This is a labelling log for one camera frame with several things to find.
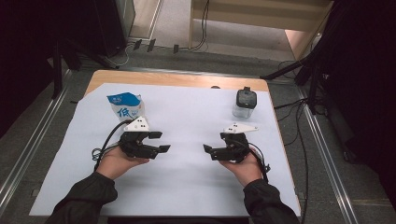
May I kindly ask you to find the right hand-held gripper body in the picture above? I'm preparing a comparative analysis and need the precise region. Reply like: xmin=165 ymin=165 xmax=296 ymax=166
xmin=217 ymin=123 xmax=260 ymax=163

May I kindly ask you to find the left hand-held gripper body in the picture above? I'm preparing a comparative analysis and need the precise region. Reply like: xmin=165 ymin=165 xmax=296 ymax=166
xmin=119 ymin=116 xmax=160 ymax=161

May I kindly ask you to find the hand-held gripper cable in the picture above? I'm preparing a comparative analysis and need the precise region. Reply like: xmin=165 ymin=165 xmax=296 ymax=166
xmin=92 ymin=119 xmax=134 ymax=172
xmin=246 ymin=142 xmax=271 ymax=185

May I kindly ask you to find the blue and white milk bag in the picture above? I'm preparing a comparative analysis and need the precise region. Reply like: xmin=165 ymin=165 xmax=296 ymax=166
xmin=106 ymin=91 xmax=147 ymax=131

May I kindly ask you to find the black hanging cable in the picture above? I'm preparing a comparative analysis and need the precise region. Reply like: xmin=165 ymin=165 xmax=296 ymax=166
xmin=190 ymin=0 xmax=210 ymax=51

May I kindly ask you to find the white floor cable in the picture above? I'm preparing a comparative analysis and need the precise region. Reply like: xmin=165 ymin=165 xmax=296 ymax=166
xmin=104 ymin=43 xmax=135 ymax=68

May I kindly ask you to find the black stand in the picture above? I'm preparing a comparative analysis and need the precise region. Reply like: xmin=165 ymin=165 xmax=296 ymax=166
xmin=50 ymin=36 xmax=120 ymax=100
xmin=261 ymin=52 xmax=328 ymax=115

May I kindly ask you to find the dark cabinet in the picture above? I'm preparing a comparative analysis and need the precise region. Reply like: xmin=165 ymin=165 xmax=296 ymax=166
xmin=94 ymin=0 xmax=136 ymax=59

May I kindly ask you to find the clear jar with black lid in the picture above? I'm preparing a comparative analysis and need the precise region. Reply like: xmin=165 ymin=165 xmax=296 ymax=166
xmin=232 ymin=86 xmax=259 ymax=119

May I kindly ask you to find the right hand-held gripper cable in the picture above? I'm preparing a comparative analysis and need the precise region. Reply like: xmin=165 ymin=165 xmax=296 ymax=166
xmin=246 ymin=142 xmax=271 ymax=185

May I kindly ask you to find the person's right hand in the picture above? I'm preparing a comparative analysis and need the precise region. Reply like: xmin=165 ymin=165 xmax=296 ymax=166
xmin=219 ymin=148 xmax=264 ymax=188

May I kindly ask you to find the left hand-held gripper cable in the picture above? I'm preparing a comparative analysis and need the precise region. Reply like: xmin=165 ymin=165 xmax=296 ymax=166
xmin=92 ymin=119 xmax=134 ymax=172

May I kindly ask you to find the person's left hand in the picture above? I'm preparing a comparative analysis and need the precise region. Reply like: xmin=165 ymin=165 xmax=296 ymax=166
xmin=95 ymin=145 xmax=150 ymax=181

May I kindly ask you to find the metal floor rail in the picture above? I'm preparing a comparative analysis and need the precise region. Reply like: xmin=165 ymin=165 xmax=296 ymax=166
xmin=297 ymin=87 xmax=359 ymax=224
xmin=0 ymin=69 xmax=73 ymax=216
xmin=120 ymin=66 xmax=300 ymax=82

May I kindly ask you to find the light wooden shelf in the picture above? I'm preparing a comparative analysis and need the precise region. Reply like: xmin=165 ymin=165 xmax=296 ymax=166
xmin=188 ymin=0 xmax=335 ymax=62

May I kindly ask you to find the white paper sheet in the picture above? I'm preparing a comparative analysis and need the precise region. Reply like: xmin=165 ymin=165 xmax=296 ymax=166
xmin=29 ymin=82 xmax=302 ymax=217

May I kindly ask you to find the black floor cable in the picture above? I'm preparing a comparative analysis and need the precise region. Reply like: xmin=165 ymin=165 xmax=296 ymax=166
xmin=274 ymin=97 xmax=311 ymax=224

